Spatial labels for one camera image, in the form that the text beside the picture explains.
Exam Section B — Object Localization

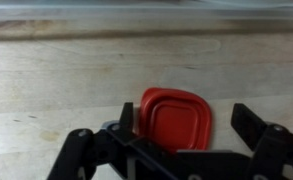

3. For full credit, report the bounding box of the red square lid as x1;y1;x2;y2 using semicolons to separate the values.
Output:
137;86;214;155

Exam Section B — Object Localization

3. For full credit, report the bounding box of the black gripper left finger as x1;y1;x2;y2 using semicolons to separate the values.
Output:
46;101;178;180

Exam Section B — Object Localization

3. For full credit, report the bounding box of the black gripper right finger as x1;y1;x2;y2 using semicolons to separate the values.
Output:
230;102;293;180

